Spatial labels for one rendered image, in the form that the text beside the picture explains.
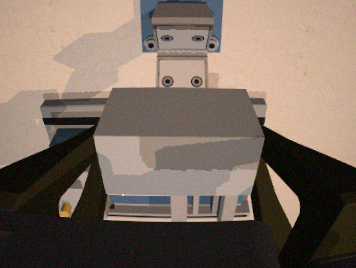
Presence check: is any grey metal block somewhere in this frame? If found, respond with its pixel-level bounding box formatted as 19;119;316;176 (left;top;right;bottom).
93;87;265;196

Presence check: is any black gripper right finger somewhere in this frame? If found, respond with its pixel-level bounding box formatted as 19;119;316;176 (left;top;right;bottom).
250;124;356;268

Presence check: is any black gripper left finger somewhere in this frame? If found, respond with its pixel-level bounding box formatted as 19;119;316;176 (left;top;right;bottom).
0;124;107;220

